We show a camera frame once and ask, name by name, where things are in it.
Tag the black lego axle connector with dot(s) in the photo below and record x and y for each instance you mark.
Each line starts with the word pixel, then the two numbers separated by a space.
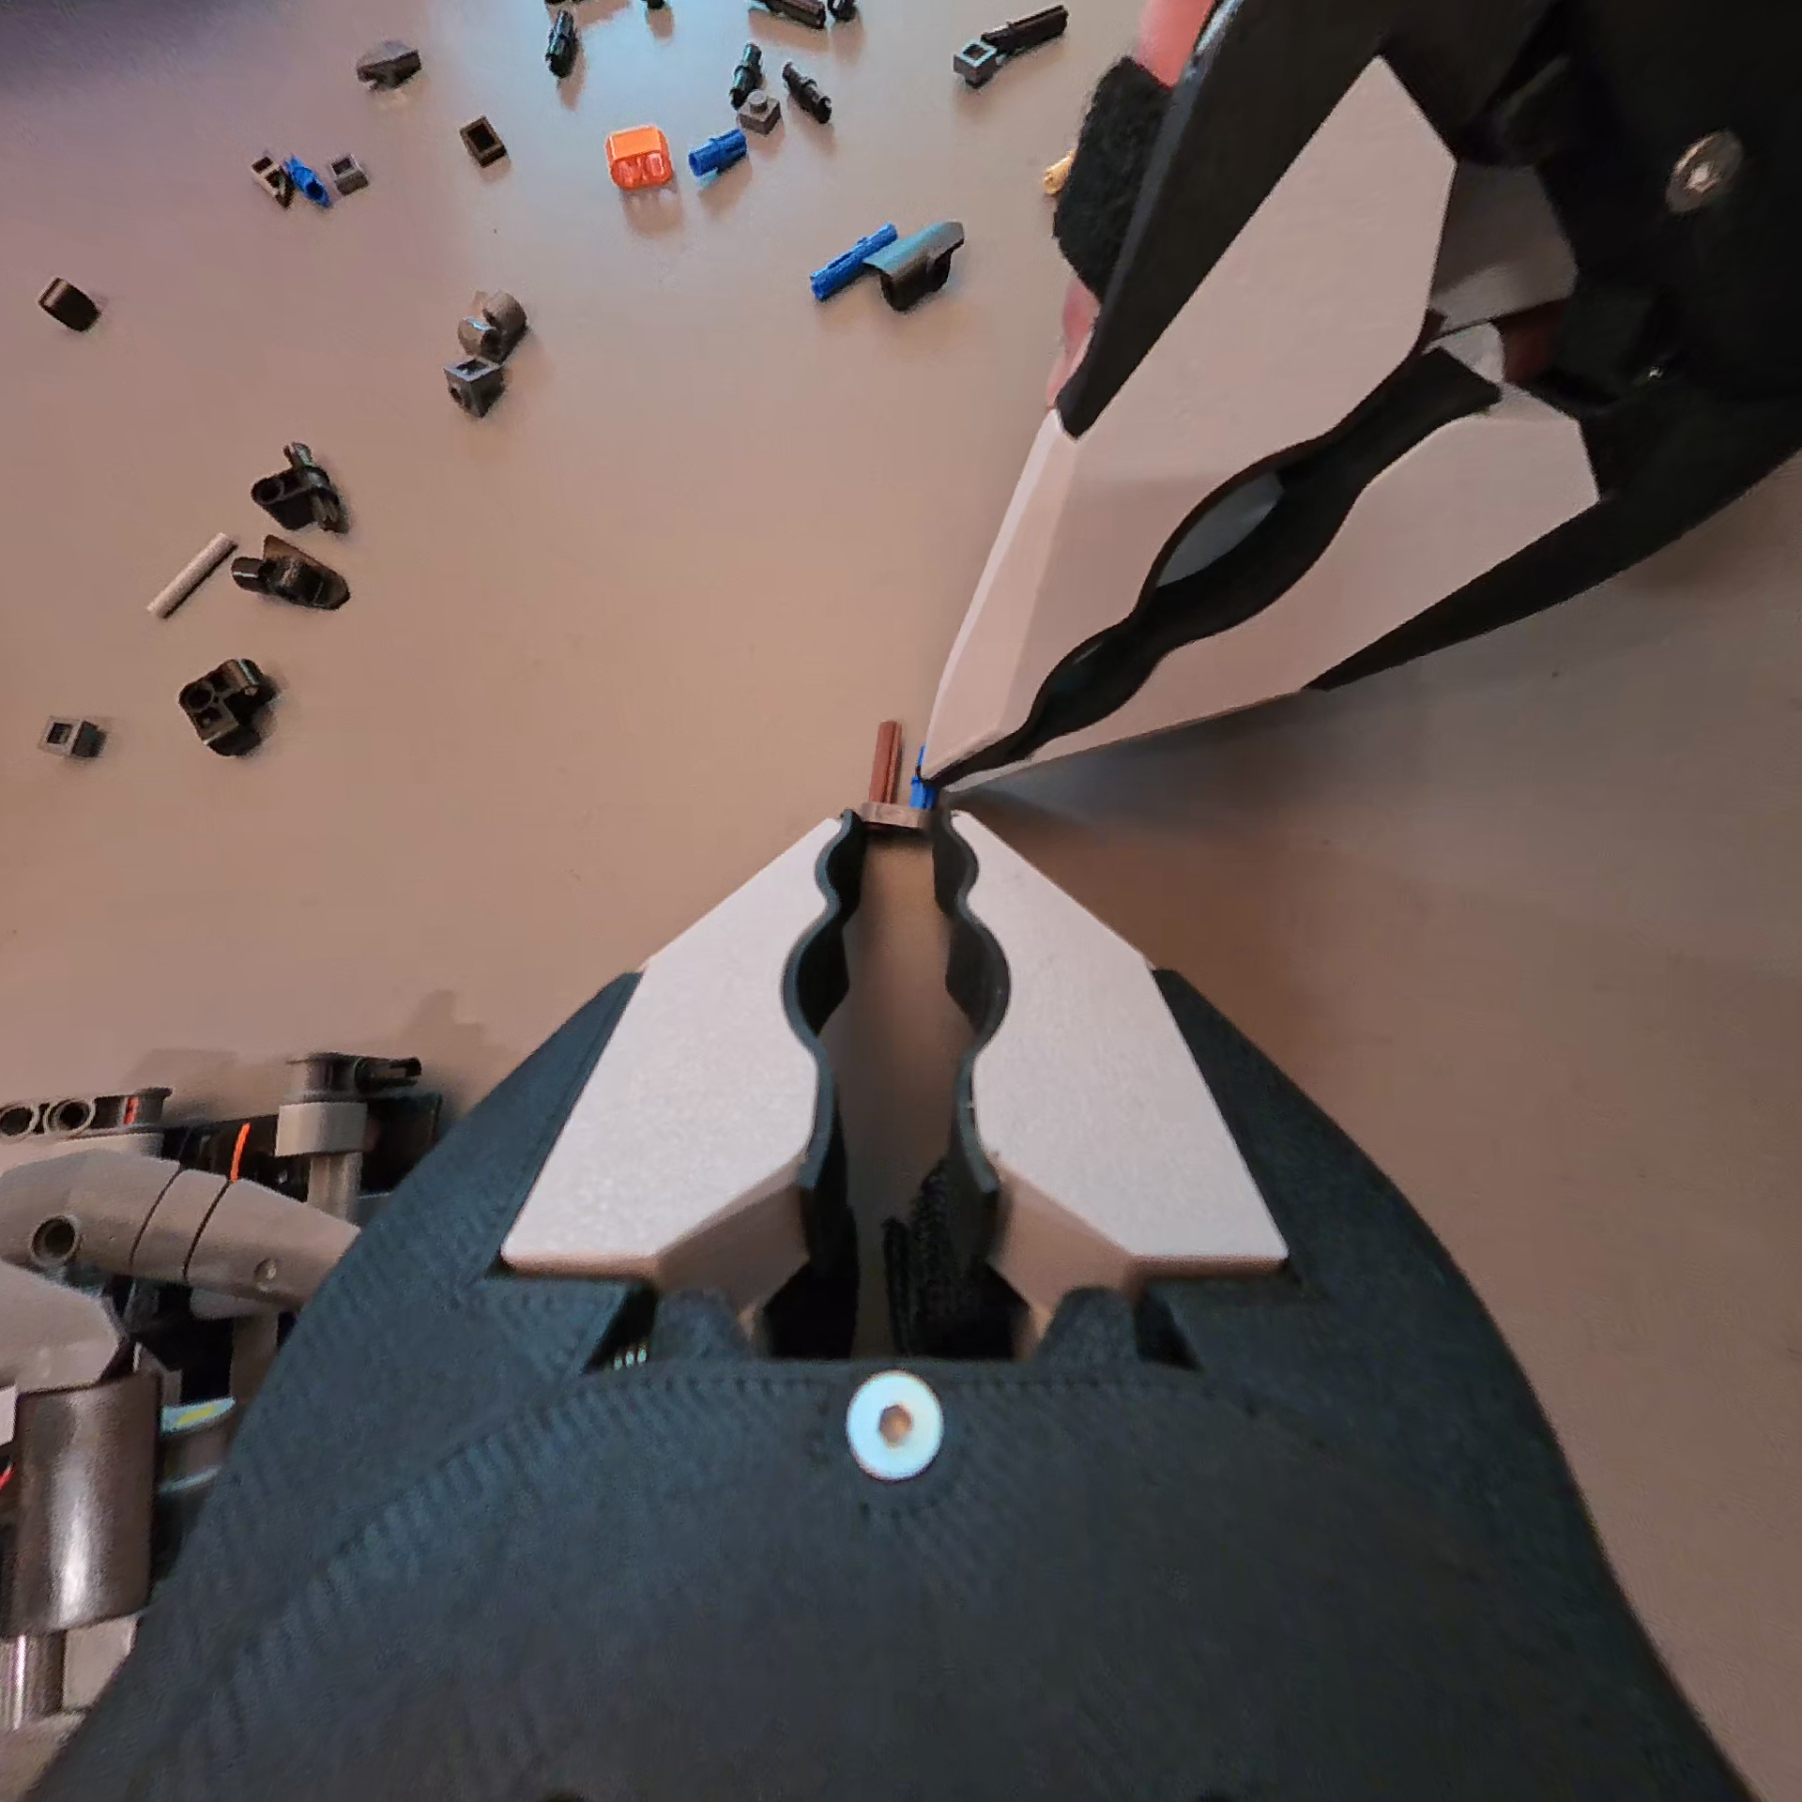
pixel 296 488

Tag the small grey lego connector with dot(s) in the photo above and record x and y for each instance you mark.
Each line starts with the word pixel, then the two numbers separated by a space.
pixel 71 736

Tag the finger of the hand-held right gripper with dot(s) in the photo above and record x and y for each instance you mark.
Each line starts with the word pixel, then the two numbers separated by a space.
pixel 1268 310
pixel 1409 563

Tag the dark grey lego stud piece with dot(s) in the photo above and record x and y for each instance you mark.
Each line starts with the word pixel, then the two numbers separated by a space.
pixel 761 114

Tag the brown lego axle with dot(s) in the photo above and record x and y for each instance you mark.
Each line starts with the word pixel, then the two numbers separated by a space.
pixel 889 760

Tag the black lego pin with connector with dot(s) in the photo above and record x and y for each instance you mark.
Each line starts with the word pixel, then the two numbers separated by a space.
pixel 1015 37

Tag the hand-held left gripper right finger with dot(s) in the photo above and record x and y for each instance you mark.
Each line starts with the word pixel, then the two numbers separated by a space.
pixel 1127 1126

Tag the black lego angle beam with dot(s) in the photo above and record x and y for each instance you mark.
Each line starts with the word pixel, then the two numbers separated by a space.
pixel 226 704

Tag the white lego axle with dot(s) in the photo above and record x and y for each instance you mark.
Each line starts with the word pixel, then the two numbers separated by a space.
pixel 191 574

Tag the person's right hand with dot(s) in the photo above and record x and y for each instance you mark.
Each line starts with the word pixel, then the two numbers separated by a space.
pixel 1079 345

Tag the dark square lego piece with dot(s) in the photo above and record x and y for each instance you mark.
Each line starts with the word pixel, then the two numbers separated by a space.
pixel 484 141

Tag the small grey lego slope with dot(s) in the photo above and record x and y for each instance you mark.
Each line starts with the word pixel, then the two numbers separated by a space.
pixel 388 64

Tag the orange lego piece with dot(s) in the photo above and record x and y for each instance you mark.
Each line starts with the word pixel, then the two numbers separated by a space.
pixel 641 157

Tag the small grey lego square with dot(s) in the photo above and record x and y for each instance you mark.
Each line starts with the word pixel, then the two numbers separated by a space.
pixel 348 172
pixel 270 176

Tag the black curved lego piece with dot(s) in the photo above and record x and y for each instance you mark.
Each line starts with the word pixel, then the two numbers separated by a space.
pixel 923 263

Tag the dark grey lego panel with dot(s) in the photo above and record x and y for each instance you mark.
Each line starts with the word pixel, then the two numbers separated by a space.
pixel 290 572

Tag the blue lego pin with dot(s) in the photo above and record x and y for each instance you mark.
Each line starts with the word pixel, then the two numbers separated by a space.
pixel 853 263
pixel 718 152
pixel 311 180
pixel 923 790

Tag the grey lego car model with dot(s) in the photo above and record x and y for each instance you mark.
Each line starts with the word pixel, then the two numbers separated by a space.
pixel 183 1224

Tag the small black lego bush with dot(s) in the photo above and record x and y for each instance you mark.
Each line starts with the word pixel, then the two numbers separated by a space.
pixel 69 304

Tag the round grey lego connector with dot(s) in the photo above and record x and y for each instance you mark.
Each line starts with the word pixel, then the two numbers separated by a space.
pixel 493 323

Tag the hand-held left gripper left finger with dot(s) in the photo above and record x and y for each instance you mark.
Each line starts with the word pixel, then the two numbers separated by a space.
pixel 662 1126

